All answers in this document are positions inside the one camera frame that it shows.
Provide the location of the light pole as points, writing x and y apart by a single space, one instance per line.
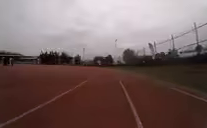
83 55

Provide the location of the red running track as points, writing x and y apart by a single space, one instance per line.
97 106

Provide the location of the row of dark trees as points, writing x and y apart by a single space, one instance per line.
51 58

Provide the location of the low building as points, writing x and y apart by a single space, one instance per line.
24 59

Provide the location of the dark hedge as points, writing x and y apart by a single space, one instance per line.
191 59

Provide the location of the green grass field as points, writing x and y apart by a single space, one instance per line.
191 76

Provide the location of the group of people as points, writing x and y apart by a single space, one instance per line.
7 61

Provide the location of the tall fence with posts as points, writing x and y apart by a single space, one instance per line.
196 33

